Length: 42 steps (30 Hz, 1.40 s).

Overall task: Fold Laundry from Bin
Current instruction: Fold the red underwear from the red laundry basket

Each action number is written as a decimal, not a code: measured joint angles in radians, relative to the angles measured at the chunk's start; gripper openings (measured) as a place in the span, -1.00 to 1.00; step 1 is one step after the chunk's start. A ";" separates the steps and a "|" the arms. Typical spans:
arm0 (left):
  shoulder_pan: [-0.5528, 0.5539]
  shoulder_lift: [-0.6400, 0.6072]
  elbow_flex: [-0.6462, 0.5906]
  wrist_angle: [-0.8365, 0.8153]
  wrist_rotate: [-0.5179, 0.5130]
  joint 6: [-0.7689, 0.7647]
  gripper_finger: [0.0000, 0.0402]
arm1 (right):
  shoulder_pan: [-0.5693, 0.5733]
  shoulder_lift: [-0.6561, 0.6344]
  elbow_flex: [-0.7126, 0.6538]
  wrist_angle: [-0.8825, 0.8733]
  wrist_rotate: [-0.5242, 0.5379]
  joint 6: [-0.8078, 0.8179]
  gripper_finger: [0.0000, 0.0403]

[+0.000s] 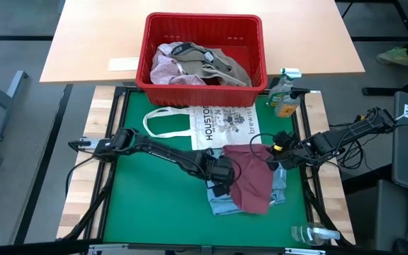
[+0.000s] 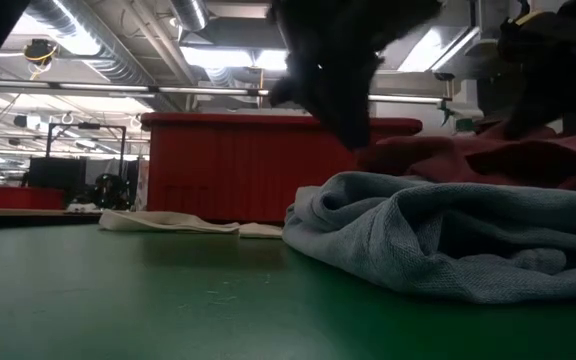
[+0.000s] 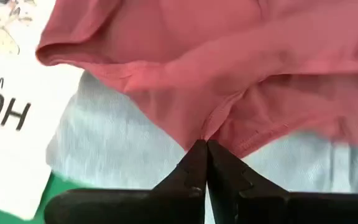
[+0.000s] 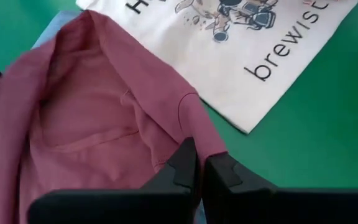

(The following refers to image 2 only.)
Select silver ventilation duct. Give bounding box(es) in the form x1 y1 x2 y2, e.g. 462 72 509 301
169 0 210 32
27 0 179 111

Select black metal stand frame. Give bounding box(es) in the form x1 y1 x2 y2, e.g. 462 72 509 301
45 122 128 209

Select long ceiling light bar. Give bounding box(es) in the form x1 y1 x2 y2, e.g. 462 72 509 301
0 78 272 97

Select red plastic laundry bin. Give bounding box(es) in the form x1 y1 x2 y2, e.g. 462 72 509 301
140 112 424 225

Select person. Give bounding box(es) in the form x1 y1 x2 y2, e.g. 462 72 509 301
87 172 129 211

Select small white cloth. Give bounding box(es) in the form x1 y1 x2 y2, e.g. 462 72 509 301
62 201 103 215

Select yellow cable reel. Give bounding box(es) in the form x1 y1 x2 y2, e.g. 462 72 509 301
22 38 58 67

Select black monitor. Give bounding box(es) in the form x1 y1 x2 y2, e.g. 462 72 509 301
27 156 88 191

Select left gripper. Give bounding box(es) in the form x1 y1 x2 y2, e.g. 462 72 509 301
267 0 443 151

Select spray bottle with green label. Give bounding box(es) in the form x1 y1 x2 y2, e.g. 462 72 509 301
440 99 484 134

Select light blue towel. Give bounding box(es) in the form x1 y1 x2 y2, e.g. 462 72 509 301
281 171 576 305

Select red background table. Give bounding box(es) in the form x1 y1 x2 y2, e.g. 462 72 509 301
0 183 65 211

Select light wooden table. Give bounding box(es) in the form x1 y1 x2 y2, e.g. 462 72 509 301
0 207 104 226

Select maroon cloth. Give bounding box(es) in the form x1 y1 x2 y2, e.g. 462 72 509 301
357 122 576 194

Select cream printed tote bag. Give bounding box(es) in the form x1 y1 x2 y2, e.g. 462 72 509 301
98 208 284 239

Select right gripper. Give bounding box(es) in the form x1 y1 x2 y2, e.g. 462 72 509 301
499 4 576 142

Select green table mat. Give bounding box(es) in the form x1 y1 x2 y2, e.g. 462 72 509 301
0 222 576 360

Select bright ceiling light panel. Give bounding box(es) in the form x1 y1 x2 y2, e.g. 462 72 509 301
180 45 289 71

